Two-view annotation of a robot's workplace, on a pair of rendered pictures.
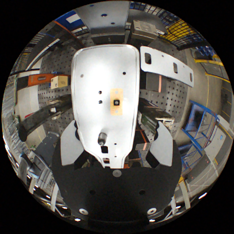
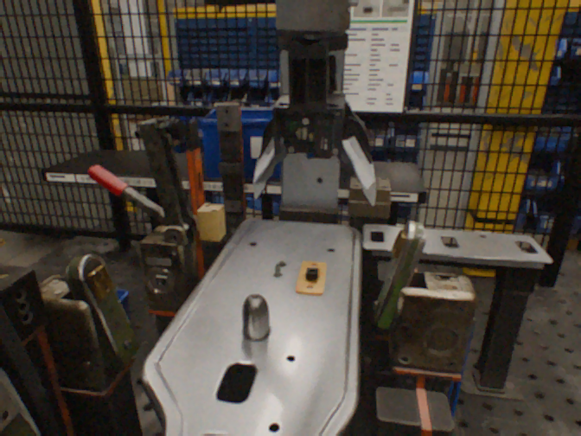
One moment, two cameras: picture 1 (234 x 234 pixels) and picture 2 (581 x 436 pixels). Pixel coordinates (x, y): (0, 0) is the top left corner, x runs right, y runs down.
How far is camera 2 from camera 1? 0.55 m
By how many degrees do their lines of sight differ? 90
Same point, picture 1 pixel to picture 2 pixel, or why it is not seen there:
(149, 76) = (385, 265)
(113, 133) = (291, 326)
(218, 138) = not seen: outside the picture
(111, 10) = not seen: hidden behind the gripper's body
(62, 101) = (193, 251)
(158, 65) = not seen: hidden behind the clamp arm
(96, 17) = (299, 157)
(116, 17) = (326, 163)
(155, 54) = (393, 232)
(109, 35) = (311, 213)
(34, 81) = (196, 164)
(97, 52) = (289, 227)
